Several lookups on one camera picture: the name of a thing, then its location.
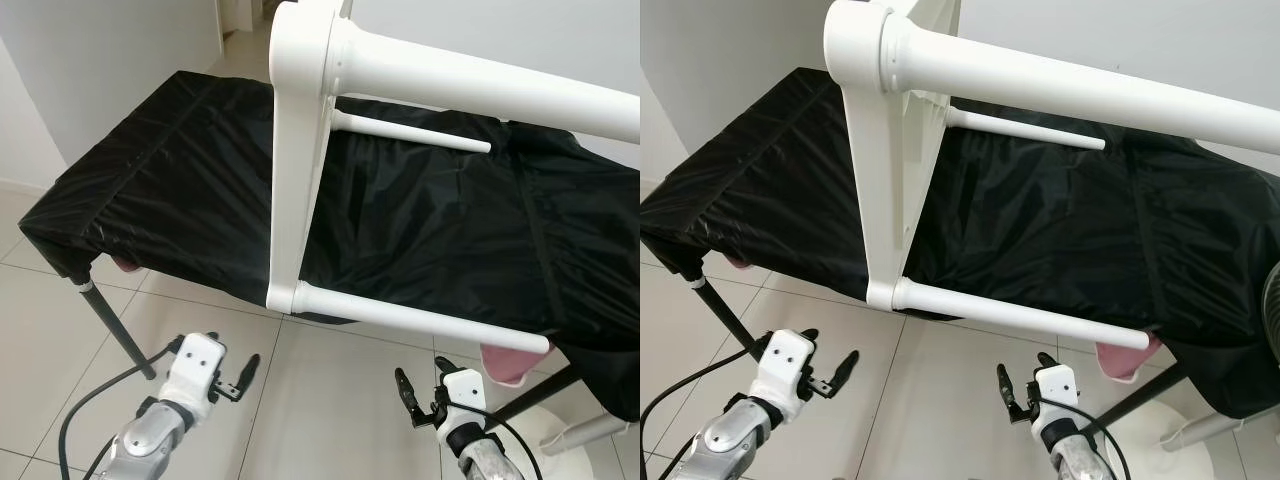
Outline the pink plastic stool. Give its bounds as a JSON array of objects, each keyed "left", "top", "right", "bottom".
[
  {"left": 480, "top": 342, "right": 537, "bottom": 387},
  {"left": 1095, "top": 335, "right": 1167, "bottom": 384}
]

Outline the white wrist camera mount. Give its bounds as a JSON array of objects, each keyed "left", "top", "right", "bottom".
[
  {"left": 1030, "top": 364, "right": 1080, "bottom": 442},
  {"left": 750, "top": 330, "right": 817, "bottom": 407},
  {"left": 440, "top": 369, "right": 489, "bottom": 447},
  {"left": 165, "top": 335, "right": 227, "bottom": 407}
]

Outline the white plastic table leg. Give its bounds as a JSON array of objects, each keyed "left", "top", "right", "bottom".
[
  {"left": 945, "top": 105, "right": 1107, "bottom": 152},
  {"left": 293, "top": 283, "right": 552, "bottom": 355},
  {"left": 330, "top": 108, "right": 493, "bottom": 155},
  {"left": 335, "top": 18, "right": 641, "bottom": 147},
  {"left": 885, "top": 10, "right": 1280, "bottom": 157},
  {"left": 890, "top": 277, "right": 1152, "bottom": 352}
]

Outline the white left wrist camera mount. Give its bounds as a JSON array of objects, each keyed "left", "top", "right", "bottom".
[
  {"left": 750, "top": 330, "right": 817, "bottom": 407},
  {"left": 165, "top": 335, "right": 227, "bottom": 407}
]

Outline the black fabric table cover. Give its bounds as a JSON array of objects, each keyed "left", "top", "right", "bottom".
[
  {"left": 640, "top": 68, "right": 1280, "bottom": 421},
  {"left": 20, "top": 68, "right": 641, "bottom": 423}
]

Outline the black metal table leg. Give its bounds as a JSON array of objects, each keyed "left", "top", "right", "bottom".
[
  {"left": 75, "top": 278, "right": 159, "bottom": 382},
  {"left": 1095, "top": 362, "right": 1192, "bottom": 432},
  {"left": 690, "top": 275, "right": 762, "bottom": 360},
  {"left": 495, "top": 365, "right": 582, "bottom": 427}
]

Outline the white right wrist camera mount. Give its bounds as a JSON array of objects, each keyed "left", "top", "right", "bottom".
[
  {"left": 440, "top": 369, "right": 489, "bottom": 447},
  {"left": 1030, "top": 364, "right": 1080, "bottom": 442}
]

